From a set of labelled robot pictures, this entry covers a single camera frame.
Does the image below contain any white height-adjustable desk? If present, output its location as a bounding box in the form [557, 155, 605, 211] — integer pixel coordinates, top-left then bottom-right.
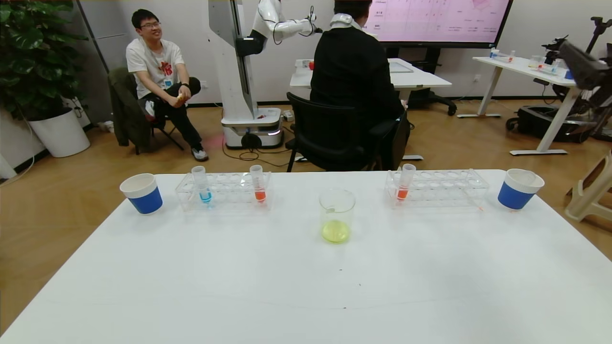
[457, 56, 612, 156]

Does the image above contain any large wall display screen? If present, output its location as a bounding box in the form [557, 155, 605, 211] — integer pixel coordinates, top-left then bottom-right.
[363, 0, 513, 48]

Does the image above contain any white humanoid robot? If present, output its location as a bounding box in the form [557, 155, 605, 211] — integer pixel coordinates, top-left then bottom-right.
[208, 0, 322, 151]

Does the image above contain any blue paper cup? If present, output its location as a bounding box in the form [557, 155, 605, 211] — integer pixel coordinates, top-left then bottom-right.
[120, 173, 164, 215]
[497, 168, 545, 211]

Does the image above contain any orange pigment test tube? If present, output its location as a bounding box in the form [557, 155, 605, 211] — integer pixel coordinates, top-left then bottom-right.
[250, 165, 267, 204]
[396, 163, 417, 201]

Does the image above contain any black display stand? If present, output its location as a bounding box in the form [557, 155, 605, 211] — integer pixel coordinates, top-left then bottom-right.
[382, 47, 457, 117]

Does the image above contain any black wheeled robot base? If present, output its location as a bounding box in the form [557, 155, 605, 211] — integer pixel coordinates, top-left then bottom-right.
[505, 106, 598, 144]

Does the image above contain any clear plastic test tube rack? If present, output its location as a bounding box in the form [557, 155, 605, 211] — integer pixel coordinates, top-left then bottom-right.
[175, 172, 273, 213]
[385, 169, 490, 209]

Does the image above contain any glass beaker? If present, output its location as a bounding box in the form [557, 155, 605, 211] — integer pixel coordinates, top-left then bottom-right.
[318, 189, 356, 244]

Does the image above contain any man in black sweater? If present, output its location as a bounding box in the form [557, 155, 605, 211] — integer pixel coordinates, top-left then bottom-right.
[310, 0, 413, 170]

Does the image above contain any black floor cable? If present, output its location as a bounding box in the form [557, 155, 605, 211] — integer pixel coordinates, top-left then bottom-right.
[221, 136, 287, 169]

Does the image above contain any black folding chair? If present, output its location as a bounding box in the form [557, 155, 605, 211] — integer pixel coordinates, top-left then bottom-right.
[135, 122, 185, 155]

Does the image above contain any white plant pot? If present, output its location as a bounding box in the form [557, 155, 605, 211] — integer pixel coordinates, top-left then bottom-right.
[28, 107, 91, 159]

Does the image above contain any man in white t-shirt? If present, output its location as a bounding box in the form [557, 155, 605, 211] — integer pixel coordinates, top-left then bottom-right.
[125, 9, 210, 162]

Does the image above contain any white neck headset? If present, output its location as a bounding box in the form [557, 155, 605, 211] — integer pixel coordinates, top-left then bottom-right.
[330, 13, 357, 29]

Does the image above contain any black office chair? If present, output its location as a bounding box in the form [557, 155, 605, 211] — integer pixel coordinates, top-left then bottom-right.
[286, 92, 408, 172]

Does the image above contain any blue pigment test tube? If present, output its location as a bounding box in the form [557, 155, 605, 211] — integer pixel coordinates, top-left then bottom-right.
[191, 165, 213, 204]

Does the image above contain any dark green jacket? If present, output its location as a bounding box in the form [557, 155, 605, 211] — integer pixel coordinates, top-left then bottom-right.
[108, 68, 158, 152]

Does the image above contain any green potted plant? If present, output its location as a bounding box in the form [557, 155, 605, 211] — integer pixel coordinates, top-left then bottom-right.
[0, 0, 90, 122]

